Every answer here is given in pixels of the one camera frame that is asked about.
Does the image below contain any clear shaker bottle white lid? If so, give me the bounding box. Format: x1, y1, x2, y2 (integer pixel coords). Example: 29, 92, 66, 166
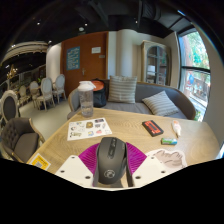
77, 80, 97, 118

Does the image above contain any striped square cushion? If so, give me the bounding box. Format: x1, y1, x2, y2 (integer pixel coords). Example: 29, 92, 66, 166
107, 75, 138, 104

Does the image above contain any black box with red print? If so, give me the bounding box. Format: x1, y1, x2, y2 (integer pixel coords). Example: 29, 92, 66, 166
141, 119, 165, 138

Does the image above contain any grey curved sofa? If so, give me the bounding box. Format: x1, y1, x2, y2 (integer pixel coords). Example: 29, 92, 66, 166
66, 79, 197, 121

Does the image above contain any large black-framed window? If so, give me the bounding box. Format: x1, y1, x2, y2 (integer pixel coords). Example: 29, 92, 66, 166
178, 28, 212, 122

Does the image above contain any dark grey computer mouse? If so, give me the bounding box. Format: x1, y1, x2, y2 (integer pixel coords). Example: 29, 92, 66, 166
94, 136, 128, 186

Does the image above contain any white sticker sheet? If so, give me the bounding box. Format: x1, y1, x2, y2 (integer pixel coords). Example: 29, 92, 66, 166
66, 117, 113, 142

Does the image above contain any brown wooden door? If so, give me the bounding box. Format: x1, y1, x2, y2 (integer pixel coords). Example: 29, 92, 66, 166
60, 31, 109, 98

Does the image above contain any blue poster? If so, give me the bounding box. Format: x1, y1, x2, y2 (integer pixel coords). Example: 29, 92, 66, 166
66, 46, 81, 71

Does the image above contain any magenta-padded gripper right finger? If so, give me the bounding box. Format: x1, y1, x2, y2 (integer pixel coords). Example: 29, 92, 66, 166
125, 142, 175, 188

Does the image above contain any dark backpack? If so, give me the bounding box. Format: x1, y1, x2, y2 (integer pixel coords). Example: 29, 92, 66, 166
91, 79, 108, 108

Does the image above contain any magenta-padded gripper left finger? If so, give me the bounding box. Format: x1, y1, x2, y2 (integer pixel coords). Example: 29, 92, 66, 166
54, 143, 101, 187

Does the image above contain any group of white chairs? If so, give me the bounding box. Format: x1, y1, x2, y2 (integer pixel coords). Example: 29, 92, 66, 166
16, 73, 67, 111

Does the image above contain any oval-back grey chair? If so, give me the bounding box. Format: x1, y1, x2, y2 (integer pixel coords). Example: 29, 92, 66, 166
0, 89, 21, 126

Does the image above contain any yellow square sticker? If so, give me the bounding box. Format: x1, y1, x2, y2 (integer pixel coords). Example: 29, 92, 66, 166
27, 152, 52, 171

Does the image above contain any small white tube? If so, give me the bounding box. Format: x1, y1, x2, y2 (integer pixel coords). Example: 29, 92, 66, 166
171, 119, 183, 138

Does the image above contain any glass-door wooden cabinet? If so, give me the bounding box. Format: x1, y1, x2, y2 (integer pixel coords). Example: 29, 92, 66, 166
140, 39, 172, 87

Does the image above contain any orange round disc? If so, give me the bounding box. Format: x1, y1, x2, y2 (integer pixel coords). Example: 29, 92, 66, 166
90, 80, 105, 92

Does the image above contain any grey tufted armchair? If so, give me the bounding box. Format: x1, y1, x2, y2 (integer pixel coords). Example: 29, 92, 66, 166
0, 117, 46, 163

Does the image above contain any small green pack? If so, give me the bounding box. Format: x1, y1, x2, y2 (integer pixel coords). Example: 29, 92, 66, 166
161, 137, 179, 146

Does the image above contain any striped grey cushion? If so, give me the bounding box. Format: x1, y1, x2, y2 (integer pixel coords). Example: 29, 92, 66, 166
141, 90, 180, 117

